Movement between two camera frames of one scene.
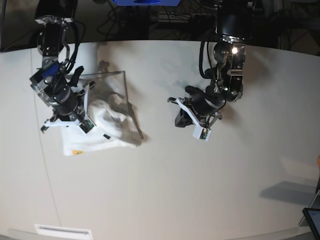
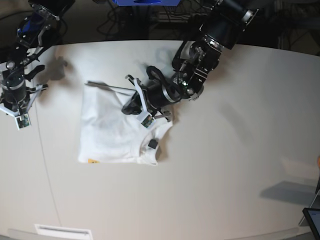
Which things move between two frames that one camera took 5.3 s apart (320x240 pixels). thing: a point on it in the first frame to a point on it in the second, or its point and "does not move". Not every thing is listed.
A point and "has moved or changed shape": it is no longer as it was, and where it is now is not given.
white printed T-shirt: (114, 121) has moved or changed shape
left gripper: (64, 101) to (14, 95)
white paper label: (44, 231) does not move
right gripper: (204, 106) to (157, 94)
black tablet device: (313, 215) does not move
